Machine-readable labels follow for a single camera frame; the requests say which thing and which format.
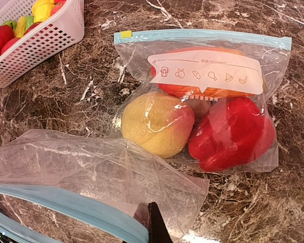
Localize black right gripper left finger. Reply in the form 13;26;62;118
133;203;149;228

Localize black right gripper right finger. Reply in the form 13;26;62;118
148;202;172;243

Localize yellow orange toy peach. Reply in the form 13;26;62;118
121;92;195;158

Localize red toy bell pepper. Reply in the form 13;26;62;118
188;97;276;172

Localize clear zip bag blue zipper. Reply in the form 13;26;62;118
109;29;292;174

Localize yellow toy lemon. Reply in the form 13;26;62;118
31;0;55;22

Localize yellow zipper slider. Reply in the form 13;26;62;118
121;30;132;38

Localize white plastic mesh basket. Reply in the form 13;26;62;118
0;1;85;88

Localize pink red toy fruit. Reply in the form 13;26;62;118
0;37;20;55

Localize green toy vegetable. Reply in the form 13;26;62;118
25;16;34;30

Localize red toy tomato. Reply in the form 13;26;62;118
0;25;15;52

